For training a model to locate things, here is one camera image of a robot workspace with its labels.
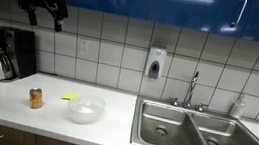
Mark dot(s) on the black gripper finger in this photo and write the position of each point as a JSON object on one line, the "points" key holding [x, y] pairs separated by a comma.
{"points": [[24, 0], [58, 11]]}

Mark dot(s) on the orange drink can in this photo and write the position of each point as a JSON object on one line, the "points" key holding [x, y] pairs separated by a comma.
{"points": [[36, 99]]}

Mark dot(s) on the clear plastic bowl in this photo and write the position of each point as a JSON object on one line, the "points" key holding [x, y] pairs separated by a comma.
{"points": [[86, 108]]}

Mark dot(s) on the black coffee maker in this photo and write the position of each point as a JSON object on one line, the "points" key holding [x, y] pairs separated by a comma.
{"points": [[23, 51]]}

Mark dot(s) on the yellow green sponge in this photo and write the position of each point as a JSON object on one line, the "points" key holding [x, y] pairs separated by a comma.
{"points": [[70, 95]]}

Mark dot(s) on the chrome sink faucet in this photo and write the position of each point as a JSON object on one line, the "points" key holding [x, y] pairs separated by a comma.
{"points": [[191, 89]]}

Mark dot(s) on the steel double sink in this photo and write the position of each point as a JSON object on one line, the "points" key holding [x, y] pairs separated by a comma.
{"points": [[202, 136]]}

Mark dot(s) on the clear soap bottle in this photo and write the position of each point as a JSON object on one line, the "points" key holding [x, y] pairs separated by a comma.
{"points": [[238, 107]]}

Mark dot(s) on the white wall outlet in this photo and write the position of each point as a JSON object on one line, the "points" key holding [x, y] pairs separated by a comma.
{"points": [[84, 47]]}

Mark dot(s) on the white wall soap dispenser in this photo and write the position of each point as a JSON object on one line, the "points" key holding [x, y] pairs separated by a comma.
{"points": [[155, 62]]}

